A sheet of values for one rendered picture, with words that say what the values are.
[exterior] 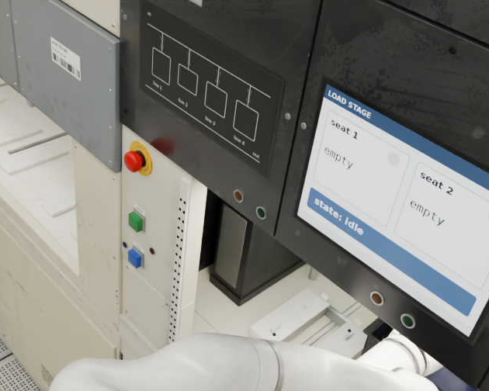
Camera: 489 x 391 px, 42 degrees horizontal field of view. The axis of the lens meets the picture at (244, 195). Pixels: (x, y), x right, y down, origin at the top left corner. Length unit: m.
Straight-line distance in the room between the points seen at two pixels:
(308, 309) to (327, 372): 0.65
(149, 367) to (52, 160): 1.33
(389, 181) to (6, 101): 1.77
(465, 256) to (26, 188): 1.43
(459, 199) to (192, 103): 0.45
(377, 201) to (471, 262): 0.13
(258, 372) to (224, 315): 0.74
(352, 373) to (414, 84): 0.43
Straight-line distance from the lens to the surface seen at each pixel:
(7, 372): 2.58
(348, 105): 0.79
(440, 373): 1.37
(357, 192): 0.83
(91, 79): 1.23
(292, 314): 1.56
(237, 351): 0.82
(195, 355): 0.79
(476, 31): 0.69
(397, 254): 0.83
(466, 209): 0.75
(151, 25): 1.04
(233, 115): 0.94
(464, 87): 0.70
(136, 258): 1.33
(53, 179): 1.98
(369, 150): 0.79
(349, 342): 1.54
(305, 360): 0.91
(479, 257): 0.77
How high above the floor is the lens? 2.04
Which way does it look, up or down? 38 degrees down
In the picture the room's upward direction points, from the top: 9 degrees clockwise
